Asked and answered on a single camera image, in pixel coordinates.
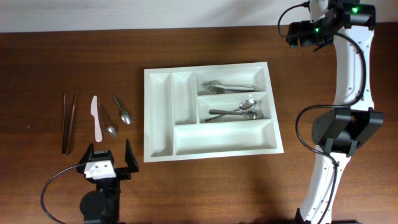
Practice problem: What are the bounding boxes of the left black cable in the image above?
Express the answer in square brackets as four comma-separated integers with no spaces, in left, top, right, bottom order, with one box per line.
[40,164,85,224]

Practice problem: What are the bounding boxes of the large steel spoon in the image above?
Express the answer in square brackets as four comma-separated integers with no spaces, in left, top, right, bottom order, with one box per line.
[209,110,261,120]
[205,99,257,123]

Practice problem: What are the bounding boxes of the white plastic knife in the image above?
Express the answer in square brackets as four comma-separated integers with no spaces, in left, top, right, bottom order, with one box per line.
[90,95,103,142]

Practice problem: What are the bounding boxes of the steel fork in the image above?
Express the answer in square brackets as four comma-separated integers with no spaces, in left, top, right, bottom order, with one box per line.
[204,85,256,94]
[201,80,257,90]

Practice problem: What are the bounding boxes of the right black cable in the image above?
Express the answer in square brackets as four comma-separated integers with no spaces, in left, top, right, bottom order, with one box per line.
[277,1,368,224]

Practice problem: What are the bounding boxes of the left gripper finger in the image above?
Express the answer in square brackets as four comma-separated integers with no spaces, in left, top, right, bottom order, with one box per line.
[79,143,94,164]
[124,139,139,172]

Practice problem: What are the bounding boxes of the steel tweezers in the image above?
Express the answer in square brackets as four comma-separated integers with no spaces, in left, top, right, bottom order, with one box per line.
[61,93,77,156]

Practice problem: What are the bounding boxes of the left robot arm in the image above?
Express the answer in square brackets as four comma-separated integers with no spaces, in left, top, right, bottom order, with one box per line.
[76,141,139,224]

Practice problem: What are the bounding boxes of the white plastic cutlery tray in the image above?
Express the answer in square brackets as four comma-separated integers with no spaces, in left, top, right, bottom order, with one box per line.
[144,62,284,162]

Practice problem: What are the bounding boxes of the small steel teaspoon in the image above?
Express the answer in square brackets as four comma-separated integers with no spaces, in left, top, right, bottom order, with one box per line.
[113,95,132,124]
[98,103,116,137]

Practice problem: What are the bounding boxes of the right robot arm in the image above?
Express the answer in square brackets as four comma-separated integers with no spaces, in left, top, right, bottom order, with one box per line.
[284,1,384,223]

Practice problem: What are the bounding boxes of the black cable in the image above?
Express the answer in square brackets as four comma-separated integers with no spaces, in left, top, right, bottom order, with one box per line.
[277,1,368,224]
[40,164,85,224]

